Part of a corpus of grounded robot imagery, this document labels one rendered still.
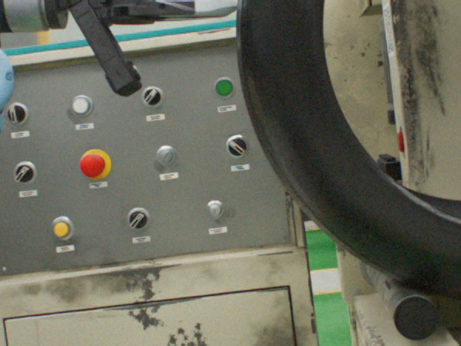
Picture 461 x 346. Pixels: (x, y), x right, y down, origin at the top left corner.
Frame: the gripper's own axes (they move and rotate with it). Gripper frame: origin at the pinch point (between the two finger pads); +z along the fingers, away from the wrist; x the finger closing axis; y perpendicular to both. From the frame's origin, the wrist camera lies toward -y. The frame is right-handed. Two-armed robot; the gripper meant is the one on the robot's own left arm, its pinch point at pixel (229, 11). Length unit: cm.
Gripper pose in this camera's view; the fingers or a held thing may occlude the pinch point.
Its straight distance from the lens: 112.2
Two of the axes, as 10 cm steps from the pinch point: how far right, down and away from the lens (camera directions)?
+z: 10.0, -0.2, -0.5
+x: 0.5, -0.6, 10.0
